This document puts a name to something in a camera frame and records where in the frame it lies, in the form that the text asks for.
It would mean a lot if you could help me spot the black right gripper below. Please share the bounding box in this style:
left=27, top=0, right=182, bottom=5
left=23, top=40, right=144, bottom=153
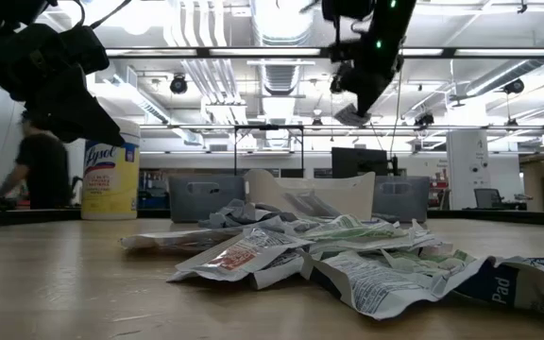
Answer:
left=328, top=39, right=405, bottom=118

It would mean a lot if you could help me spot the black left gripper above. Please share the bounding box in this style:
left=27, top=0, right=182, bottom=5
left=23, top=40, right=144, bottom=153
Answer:
left=0, top=23, right=127, bottom=147

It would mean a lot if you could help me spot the person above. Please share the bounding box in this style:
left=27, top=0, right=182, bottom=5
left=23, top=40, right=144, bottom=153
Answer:
left=0, top=110, right=73, bottom=212

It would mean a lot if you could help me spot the black computer monitor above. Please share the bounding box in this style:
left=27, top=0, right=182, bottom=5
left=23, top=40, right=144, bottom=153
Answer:
left=331, top=146, right=390, bottom=179

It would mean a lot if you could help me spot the yellow Lysol wipes canister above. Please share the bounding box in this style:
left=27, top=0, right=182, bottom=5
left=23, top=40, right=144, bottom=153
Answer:
left=80, top=117, right=142, bottom=221

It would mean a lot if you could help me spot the rig light bar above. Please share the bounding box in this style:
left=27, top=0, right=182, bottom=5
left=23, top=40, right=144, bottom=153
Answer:
left=104, top=45, right=544, bottom=60

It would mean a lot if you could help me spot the black ceiling spotlight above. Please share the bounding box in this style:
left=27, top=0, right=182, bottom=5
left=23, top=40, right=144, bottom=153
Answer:
left=168, top=74, right=190, bottom=95
left=502, top=77, right=527, bottom=96

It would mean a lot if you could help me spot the translucent grey plastic bin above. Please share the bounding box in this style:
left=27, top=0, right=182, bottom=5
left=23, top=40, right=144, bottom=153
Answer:
left=373, top=175, right=432, bottom=224
left=167, top=174, right=247, bottom=224

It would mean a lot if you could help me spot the white square pillar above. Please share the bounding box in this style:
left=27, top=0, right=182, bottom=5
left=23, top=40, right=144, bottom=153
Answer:
left=445, top=128, right=491, bottom=211

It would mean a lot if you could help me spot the green striped packet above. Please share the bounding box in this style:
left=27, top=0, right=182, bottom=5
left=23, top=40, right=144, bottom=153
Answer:
left=380, top=247, right=479, bottom=284
left=299, top=214, right=413, bottom=243

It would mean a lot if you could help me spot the white plastic bin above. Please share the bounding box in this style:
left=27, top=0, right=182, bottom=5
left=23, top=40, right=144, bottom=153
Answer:
left=244, top=168, right=377, bottom=222

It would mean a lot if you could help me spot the black office chair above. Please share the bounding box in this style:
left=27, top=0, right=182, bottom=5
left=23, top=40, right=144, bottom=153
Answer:
left=472, top=187, right=506, bottom=211

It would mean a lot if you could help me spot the white drug facts packet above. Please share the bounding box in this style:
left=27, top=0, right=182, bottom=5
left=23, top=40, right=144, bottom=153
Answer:
left=299, top=249, right=490, bottom=321

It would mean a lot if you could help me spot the white packet red label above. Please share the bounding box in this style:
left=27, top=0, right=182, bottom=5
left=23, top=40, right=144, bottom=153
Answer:
left=166, top=228, right=315, bottom=290

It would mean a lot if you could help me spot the silver ventilation duct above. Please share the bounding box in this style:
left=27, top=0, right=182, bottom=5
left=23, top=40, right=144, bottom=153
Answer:
left=251, top=0, right=314, bottom=98

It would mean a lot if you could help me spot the black metal table frame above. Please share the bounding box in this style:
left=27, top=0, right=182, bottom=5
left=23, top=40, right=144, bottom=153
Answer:
left=0, top=207, right=544, bottom=229

